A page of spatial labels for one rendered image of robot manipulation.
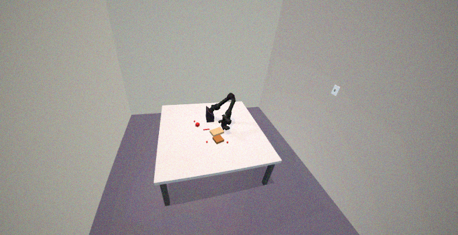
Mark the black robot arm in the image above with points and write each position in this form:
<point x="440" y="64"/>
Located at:
<point x="227" y="116"/>

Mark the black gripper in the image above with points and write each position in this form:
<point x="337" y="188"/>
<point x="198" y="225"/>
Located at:
<point x="224" y="125"/>

